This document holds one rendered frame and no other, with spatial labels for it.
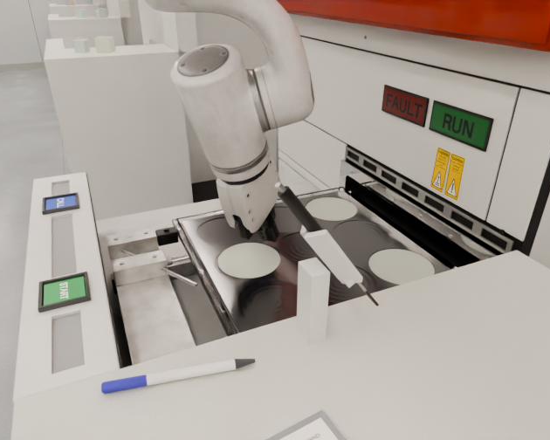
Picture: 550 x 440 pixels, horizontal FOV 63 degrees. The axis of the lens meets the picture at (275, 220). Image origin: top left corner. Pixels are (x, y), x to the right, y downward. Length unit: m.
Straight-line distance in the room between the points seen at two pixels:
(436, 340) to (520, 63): 0.37
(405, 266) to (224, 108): 0.38
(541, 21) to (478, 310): 0.32
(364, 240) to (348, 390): 0.39
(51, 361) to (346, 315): 0.31
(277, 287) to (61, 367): 0.30
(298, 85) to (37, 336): 0.39
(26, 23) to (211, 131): 7.99
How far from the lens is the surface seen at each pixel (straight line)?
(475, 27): 0.65
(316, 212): 0.86
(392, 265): 0.72
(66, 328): 0.55
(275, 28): 0.51
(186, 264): 0.81
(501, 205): 0.71
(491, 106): 0.70
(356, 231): 0.80
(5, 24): 8.51
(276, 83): 0.53
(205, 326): 0.72
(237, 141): 0.55
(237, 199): 0.61
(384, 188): 0.88
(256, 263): 0.70
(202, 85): 0.50
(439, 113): 0.76
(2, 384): 1.98
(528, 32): 0.60
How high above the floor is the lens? 1.29
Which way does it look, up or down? 29 degrees down
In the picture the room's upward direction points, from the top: straight up
